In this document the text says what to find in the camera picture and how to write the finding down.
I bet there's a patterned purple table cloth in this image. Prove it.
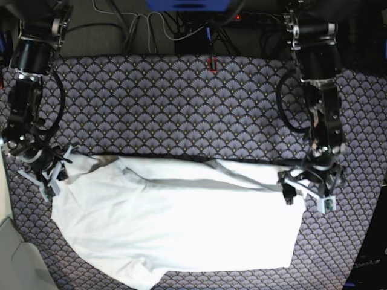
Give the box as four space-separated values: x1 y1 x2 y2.
5 56 386 289

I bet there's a blue box overhead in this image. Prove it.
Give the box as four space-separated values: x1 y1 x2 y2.
146 0 231 12

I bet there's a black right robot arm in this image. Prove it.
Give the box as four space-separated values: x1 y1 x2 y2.
1 1 73 201

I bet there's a white T-shirt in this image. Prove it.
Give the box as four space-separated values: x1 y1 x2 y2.
51 155 306 289

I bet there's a black power strip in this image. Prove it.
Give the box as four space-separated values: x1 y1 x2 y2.
233 11 284 24

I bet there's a black power adapter box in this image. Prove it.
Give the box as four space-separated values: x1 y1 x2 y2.
174 30 211 55

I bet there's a black case with logo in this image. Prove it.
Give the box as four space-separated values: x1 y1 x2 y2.
343 185 387 289

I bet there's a red table clamp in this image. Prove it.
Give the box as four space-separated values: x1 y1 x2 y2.
208 57 218 73

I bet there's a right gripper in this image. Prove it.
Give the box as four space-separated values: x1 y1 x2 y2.
16 145 78 202

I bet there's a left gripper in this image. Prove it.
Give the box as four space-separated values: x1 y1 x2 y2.
278 163 345 213

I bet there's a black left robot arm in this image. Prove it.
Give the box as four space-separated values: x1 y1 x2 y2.
276 1 346 214

